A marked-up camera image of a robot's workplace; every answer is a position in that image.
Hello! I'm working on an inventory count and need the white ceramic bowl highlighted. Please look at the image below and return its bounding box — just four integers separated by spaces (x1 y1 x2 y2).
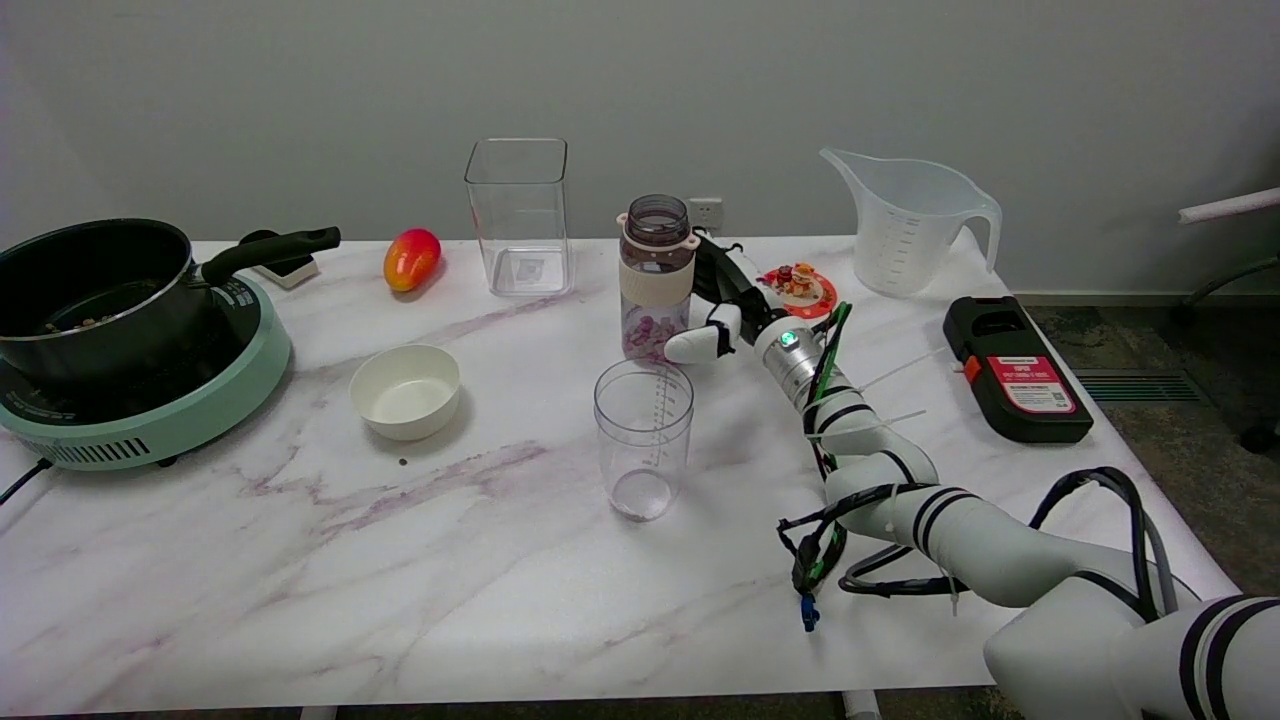
348 344 463 443

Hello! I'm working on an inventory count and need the translucent plastic measuring jug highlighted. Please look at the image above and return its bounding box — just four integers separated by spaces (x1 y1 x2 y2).
818 147 1003 300

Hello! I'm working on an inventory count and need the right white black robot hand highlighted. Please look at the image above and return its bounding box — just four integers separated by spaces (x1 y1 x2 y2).
664 232 793 367

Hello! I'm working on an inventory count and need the floor vent grille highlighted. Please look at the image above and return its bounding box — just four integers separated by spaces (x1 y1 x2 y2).
1072 370 1161 404

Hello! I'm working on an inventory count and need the black cooker power cord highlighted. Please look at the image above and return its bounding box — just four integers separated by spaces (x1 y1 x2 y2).
0 458 53 507

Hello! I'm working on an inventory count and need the red coaster with figurines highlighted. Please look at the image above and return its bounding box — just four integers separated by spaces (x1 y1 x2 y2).
757 262 838 321

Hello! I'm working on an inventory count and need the black case with red label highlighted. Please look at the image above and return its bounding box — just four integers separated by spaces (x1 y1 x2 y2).
942 295 1095 445

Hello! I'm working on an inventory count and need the brown bottle with beige sleeve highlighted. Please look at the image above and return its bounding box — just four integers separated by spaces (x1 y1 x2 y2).
616 194 700 365

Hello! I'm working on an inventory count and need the clear graduated plastic cup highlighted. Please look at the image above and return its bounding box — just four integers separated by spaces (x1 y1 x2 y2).
593 359 695 523

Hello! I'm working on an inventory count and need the green induction cooker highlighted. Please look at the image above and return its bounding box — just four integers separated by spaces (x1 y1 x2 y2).
0 272 293 473

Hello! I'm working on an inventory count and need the white pole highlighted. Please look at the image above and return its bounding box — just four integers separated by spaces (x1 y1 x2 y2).
1178 186 1280 225

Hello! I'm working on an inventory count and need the clear square plastic container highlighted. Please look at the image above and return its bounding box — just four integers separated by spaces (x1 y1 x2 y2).
464 138 574 299

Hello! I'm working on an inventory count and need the black pot with handle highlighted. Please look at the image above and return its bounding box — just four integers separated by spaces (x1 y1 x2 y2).
0 218 342 393

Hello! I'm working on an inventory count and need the red yellow mango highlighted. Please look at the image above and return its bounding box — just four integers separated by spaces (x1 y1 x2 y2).
383 228 443 294

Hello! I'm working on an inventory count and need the white black power adapter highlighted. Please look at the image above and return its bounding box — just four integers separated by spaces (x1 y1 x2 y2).
239 230 321 291

